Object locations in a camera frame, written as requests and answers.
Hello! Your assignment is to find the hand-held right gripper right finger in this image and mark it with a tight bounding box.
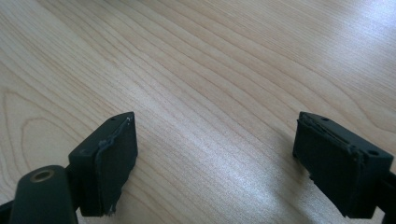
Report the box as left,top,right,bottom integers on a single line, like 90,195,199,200
291,111,395,219

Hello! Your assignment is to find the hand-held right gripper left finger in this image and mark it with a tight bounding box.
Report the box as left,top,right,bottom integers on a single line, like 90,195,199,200
67,111,139,217

